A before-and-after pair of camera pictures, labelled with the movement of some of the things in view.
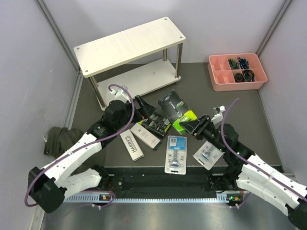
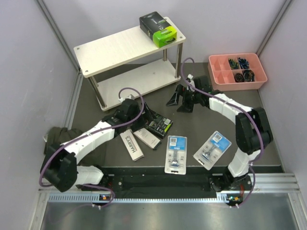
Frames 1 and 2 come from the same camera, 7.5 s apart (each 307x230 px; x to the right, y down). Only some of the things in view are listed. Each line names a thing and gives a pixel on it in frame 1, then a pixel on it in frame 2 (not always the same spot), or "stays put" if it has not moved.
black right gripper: x=204 y=122 -> x=185 y=107
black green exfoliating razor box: x=157 y=123 stays put
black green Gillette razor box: x=173 y=106 -> x=154 y=26
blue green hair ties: x=233 y=64 stays put
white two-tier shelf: x=143 y=58 stays put
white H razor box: x=146 y=136 stays put
